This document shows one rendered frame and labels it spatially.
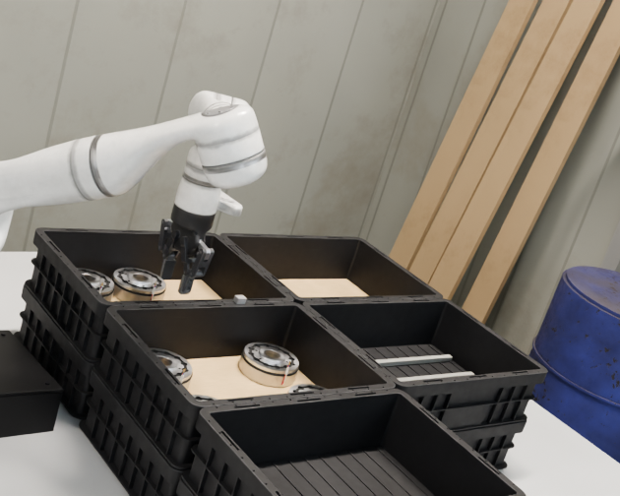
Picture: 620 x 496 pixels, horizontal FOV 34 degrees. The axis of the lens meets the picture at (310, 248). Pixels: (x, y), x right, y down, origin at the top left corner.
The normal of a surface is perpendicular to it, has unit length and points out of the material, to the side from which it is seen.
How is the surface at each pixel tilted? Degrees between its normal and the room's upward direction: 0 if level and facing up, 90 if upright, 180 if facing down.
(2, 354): 4
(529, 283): 90
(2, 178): 74
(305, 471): 0
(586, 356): 90
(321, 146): 90
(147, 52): 90
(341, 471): 0
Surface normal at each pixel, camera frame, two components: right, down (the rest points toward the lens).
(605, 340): -0.54, 0.13
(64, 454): 0.29, -0.90
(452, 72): -0.76, 0.00
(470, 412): 0.57, 0.43
